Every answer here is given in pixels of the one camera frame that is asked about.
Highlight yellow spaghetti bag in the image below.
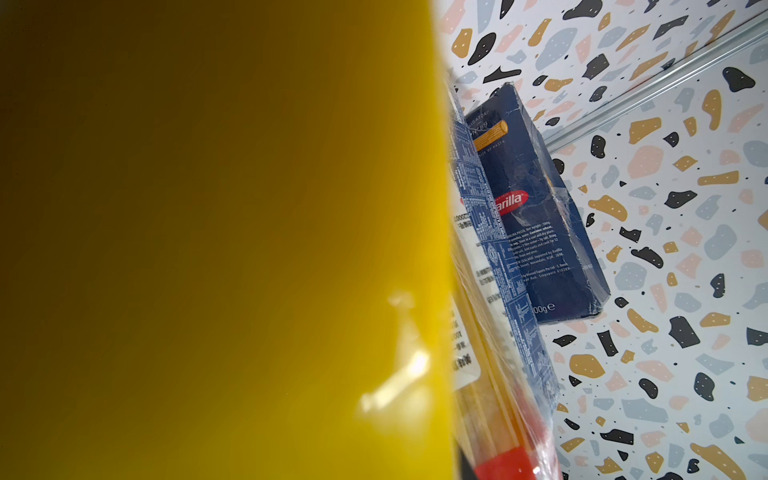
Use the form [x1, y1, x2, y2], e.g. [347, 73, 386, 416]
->
[1, 1, 457, 479]

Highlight blue Barilla penne box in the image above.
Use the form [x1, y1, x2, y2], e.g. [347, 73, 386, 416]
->
[466, 83, 610, 324]

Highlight blue Barilla spaghetti box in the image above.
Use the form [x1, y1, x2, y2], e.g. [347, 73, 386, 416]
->
[444, 85, 559, 416]

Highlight red-end spaghetti bag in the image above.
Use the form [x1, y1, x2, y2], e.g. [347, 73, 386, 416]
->
[451, 202, 561, 479]

